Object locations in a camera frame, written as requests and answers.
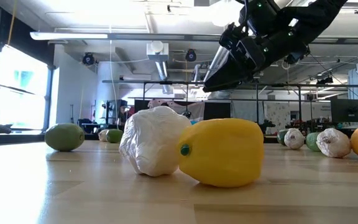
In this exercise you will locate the small black display panel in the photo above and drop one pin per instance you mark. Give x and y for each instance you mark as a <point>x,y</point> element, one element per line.
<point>141,105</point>

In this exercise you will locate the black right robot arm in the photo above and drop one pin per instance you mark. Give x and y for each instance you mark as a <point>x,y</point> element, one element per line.
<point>319,15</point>

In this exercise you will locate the black hanging speaker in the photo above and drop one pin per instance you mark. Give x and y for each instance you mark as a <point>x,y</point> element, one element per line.
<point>88,58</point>
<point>190,55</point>

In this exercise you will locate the black computer monitor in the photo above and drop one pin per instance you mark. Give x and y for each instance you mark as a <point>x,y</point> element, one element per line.
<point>348,110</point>

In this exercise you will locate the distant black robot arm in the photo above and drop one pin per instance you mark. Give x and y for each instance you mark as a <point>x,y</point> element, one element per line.
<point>266,126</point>

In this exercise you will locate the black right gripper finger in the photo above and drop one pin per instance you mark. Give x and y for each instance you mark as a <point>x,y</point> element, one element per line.
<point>222,86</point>
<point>232,76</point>

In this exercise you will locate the black pipe rack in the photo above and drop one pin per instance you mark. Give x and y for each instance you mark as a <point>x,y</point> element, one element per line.
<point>166,82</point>

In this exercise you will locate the pink white cloth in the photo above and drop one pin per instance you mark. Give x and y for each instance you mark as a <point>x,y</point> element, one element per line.
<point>182,109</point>

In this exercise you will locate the white ventilation duct box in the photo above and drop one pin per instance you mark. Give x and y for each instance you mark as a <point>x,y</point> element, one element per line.
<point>157,51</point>

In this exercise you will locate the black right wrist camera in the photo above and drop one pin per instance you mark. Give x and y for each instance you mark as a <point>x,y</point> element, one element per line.
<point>232,37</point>

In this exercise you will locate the black track spotlight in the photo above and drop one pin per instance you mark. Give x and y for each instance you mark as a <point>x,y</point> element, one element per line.
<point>324,80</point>

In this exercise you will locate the yellow lemon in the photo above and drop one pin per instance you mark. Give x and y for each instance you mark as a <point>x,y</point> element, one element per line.
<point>222,152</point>

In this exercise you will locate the large glass window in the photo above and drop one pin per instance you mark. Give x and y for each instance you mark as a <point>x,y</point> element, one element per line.
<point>20,93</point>

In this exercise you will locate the black ceiling spotlight cluster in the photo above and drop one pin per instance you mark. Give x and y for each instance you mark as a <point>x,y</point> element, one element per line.
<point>297,57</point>

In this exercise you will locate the large white garlic bulb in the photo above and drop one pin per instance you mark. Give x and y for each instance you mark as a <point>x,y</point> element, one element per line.
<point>154,140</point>

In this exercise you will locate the long ceiling light bar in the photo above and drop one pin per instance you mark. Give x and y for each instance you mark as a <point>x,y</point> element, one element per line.
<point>73,35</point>

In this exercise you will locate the patterned white sheet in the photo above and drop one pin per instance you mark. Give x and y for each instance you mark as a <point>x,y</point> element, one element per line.
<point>277,116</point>

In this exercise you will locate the black metal table frame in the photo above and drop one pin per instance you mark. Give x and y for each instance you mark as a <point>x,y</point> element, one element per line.
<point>17,139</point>

